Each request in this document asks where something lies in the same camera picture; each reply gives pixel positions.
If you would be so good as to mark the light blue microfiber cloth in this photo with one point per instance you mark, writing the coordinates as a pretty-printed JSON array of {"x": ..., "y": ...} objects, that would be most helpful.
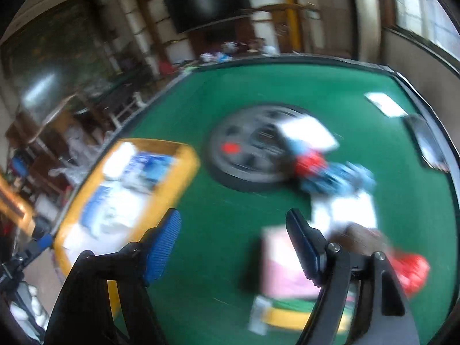
[{"x": 341, "y": 178}]

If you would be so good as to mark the red mesh bag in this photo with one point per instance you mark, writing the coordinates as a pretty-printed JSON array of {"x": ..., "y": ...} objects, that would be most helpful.
[{"x": 413, "y": 273}]

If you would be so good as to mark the zip bag of coloured cloths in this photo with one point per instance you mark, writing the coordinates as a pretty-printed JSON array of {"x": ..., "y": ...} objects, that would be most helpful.
[{"x": 287, "y": 318}]

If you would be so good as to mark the round grey table panel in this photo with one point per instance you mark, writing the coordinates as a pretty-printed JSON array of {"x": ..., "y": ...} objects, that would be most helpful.
[{"x": 244, "y": 151}]

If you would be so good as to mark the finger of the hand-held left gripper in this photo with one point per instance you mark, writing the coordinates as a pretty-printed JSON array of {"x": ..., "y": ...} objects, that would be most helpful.
[{"x": 41, "y": 241}]

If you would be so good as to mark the wooden television cabinet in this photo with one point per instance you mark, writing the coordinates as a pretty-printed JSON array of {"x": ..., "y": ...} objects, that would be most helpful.
[{"x": 230, "y": 36}]

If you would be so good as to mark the yellow cardboard box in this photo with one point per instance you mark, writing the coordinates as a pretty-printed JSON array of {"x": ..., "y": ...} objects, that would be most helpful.
[{"x": 179, "y": 183}]

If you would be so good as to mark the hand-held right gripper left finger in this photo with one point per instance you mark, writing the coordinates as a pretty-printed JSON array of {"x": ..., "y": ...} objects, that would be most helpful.
[{"x": 163, "y": 248}]

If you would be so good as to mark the small red item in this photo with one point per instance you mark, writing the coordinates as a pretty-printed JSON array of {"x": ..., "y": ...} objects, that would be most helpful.
[{"x": 309, "y": 163}]

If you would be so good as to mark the pink tissue pack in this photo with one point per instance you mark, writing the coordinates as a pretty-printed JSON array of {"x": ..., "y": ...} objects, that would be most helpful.
[{"x": 280, "y": 266}]

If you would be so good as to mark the window with brown frame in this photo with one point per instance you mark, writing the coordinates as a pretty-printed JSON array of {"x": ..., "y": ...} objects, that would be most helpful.
[{"x": 420, "y": 0}]

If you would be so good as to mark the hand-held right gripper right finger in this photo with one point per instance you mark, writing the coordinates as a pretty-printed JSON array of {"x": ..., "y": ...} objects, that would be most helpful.
[{"x": 305, "y": 248}]

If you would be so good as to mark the blue floral tissue pack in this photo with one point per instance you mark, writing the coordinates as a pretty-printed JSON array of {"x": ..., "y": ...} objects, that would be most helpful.
[{"x": 104, "y": 208}]

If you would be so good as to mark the dark phone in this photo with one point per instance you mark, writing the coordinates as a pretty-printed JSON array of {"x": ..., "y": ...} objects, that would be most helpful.
[{"x": 426, "y": 142}]

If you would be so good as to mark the lemon print napkin pack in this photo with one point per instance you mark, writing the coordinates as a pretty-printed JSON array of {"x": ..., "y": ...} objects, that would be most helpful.
[{"x": 345, "y": 210}]

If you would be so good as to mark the dark blue tissue pack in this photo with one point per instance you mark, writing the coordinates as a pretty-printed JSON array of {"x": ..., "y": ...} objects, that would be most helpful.
[{"x": 149, "y": 170}]

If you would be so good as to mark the dark glass cabinet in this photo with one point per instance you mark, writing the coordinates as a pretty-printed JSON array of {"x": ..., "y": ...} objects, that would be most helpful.
[{"x": 54, "y": 61}]

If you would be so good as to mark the person's left hand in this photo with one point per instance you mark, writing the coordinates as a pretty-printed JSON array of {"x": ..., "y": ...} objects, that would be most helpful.
[{"x": 27, "y": 311}]

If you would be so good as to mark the black television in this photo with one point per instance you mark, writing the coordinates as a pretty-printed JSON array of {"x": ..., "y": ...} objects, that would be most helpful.
[{"x": 208, "y": 3}]

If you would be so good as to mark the white sponge block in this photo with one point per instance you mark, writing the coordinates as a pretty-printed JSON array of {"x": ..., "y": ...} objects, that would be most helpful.
[{"x": 309, "y": 133}]

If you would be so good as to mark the white plastic bag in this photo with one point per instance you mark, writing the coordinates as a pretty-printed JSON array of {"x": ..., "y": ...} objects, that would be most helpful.
[{"x": 118, "y": 160}]

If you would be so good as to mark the white card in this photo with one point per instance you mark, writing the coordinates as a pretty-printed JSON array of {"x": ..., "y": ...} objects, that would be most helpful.
[{"x": 386, "y": 104}]

